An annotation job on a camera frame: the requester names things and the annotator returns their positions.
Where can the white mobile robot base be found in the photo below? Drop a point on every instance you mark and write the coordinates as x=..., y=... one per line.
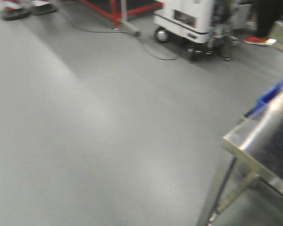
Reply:
x=205, y=24

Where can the steel table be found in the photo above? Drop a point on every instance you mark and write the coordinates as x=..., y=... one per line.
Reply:
x=256, y=148

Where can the right blue plastic crate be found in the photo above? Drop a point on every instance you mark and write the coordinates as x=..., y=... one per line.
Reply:
x=264, y=98

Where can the person's red shoe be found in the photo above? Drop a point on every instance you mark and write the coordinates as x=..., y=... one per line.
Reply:
x=254, y=40

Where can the person's black trouser leg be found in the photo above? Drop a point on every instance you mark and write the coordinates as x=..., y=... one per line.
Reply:
x=268, y=11

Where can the red and white traffic cone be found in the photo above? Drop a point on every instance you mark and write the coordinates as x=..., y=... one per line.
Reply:
x=13, y=10

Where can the red metal frame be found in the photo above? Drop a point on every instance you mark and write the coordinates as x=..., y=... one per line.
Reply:
x=113, y=10

